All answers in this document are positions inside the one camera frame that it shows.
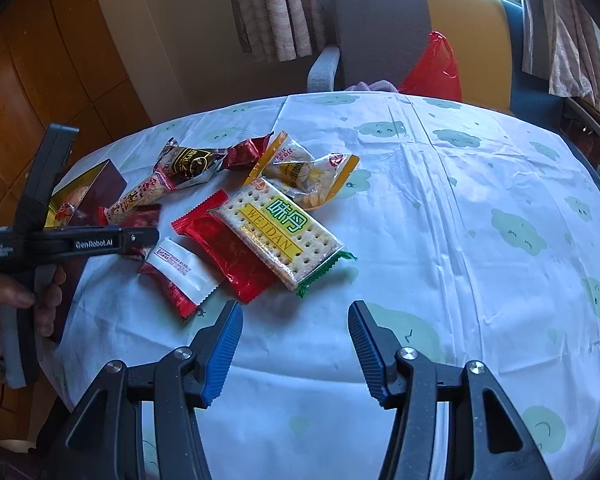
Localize long dotted rice cracker packet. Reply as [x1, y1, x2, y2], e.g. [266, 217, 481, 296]
[99, 170, 176, 226]

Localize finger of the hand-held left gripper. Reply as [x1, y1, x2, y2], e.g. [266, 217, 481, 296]
[115, 226, 160, 261]

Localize shiny dark red foil packet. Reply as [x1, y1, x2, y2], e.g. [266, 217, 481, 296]
[222, 131, 275, 173]

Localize pink cloth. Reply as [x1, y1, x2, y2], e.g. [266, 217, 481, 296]
[342, 79, 398, 95]

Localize cracker packet with green label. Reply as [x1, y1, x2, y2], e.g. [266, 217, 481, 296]
[214, 177, 357, 298]

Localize grey yellow blue armchair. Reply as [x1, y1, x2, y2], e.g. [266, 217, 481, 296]
[307, 0, 566, 116]

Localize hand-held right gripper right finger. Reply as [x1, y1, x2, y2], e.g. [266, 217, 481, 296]
[347, 300, 556, 480]

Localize dark gold foil snack packet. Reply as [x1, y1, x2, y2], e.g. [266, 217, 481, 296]
[153, 137, 231, 191]

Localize beige patterned curtain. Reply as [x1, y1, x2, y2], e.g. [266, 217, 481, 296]
[222, 0, 326, 63]
[520, 0, 600, 101]

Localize wooden cabinet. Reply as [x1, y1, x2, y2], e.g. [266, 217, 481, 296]
[0, 0, 153, 241]

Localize brown box with yellow inside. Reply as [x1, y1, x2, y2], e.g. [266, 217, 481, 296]
[45, 159, 128, 345]

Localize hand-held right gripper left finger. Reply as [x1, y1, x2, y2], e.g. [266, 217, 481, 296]
[35, 300, 244, 480]

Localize small dark red packet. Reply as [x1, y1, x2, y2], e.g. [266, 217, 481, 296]
[122, 205, 162, 261]

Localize white and red snack packet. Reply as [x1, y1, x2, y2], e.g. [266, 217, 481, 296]
[139, 236, 222, 320]

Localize red plastic bag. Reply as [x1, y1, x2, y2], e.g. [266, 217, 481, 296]
[397, 31, 463, 102]

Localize clear snack packet yellow edges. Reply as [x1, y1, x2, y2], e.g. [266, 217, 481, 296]
[250, 131, 360, 211]

